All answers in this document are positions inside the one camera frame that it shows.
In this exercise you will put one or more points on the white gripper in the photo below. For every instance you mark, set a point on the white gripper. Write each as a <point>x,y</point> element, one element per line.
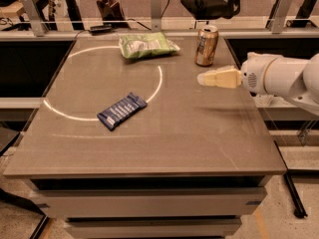
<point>253,77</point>

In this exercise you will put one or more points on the orange soda can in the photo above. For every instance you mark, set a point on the orange soda can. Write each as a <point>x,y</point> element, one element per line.
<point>207,39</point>

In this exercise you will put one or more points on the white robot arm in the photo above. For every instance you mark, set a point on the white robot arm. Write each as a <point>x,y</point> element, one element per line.
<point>294,80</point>

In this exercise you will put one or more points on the blue rxbar wrapper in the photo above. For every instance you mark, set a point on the blue rxbar wrapper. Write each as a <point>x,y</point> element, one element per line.
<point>122,110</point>

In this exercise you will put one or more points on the black office chair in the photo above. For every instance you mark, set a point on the black office chair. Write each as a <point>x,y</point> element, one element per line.
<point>211,9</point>

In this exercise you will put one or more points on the green chip bag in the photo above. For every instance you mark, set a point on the green chip bag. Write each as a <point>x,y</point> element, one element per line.
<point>136,46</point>

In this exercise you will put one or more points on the black power adapter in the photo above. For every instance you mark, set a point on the black power adapter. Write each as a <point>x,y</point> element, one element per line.
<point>96,30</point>

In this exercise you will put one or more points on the dark brown box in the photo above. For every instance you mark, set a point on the dark brown box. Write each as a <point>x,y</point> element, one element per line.
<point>112,13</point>

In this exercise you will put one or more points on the upper cabinet drawer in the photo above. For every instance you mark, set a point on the upper cabinet drawer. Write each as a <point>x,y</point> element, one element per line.
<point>149,203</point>

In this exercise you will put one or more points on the cabinet drawer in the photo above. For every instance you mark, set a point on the cabinet drawer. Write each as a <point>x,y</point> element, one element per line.
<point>153,228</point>
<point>149,203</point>

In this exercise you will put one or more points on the lower cabinet drawer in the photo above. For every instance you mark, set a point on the lower cabinet drawer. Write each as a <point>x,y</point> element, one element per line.
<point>153,228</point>

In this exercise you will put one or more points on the right metal bracket post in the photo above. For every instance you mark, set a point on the right metal bracket post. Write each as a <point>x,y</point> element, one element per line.
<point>277,22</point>

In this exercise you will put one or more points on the metal bracket post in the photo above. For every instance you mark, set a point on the metal bracket post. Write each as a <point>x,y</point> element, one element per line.
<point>156,15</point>
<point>277,22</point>
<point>39,29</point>

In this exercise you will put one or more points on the middle metal bracket post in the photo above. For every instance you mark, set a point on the middle metal bracket post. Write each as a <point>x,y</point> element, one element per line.
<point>156,15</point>

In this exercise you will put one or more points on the left metal bracket post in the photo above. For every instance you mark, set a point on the left metal bracket post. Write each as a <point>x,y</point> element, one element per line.
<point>39,29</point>

